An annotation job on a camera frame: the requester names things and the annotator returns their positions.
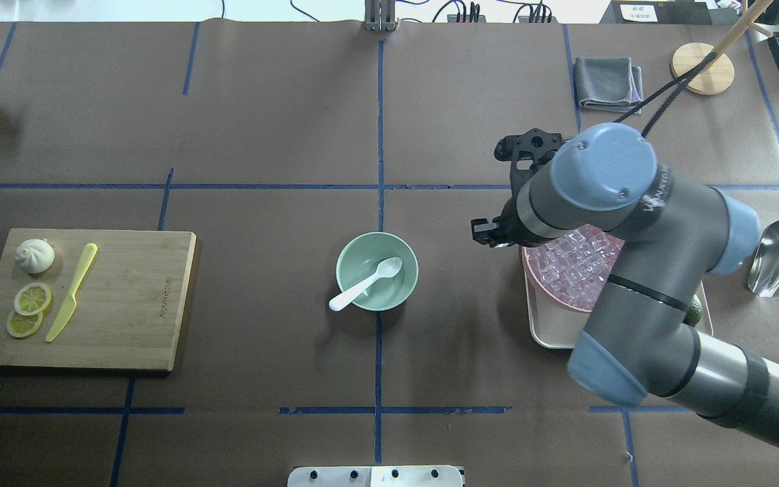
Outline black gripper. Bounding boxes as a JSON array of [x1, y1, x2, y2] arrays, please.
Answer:
[[471, 197, 532, 248]]

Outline white plastic spoon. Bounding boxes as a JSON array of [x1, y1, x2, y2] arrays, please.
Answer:
[[328, 256, 403, 312]]

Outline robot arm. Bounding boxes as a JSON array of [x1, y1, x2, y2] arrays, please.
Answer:
[[471, 122, 779, 448]]

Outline clear ice cubes pile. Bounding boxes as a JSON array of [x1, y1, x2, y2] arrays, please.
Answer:
[[526, 225, 625, 308]]

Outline pink bowl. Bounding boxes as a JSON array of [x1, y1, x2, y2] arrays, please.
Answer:
[[522, 227, 627, 314]]

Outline mint green bowl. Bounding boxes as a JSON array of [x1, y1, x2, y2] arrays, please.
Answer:
[[335, 232, 420, 312]]

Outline cream plastic tray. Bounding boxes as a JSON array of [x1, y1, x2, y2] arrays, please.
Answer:
[[522, 247, 714, 350]]

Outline grey folded cloth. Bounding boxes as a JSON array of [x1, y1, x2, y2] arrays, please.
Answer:
[[573, 57, 645, 113]]

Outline green lime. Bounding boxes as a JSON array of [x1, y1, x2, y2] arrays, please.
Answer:
[[682, 295, 704, 327]]

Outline wooden mug tree stand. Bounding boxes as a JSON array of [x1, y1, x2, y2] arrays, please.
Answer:
[[670, 1, 774, 96]]

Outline bamboo cutting board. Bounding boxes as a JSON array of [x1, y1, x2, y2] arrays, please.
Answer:
[[0, 228, 197, 372]]

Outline yellow plastic knife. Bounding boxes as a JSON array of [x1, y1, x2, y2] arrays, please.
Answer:
[[45, 241, 98, 343]]

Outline white steamed bun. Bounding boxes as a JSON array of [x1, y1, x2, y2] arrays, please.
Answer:
[[14, 239, 55, 275]]

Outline upper lemon slice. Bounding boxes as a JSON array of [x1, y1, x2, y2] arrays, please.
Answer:
[[13, 281, 53, 317]]

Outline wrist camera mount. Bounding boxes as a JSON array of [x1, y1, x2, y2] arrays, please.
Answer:
[[494, 129, 568, 197]]

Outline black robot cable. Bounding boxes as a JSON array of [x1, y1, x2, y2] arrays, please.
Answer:
[[613, 51, 722, 139]]

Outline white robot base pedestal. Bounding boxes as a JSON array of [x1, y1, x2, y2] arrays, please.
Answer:
[[287, 465, 466, 486]]

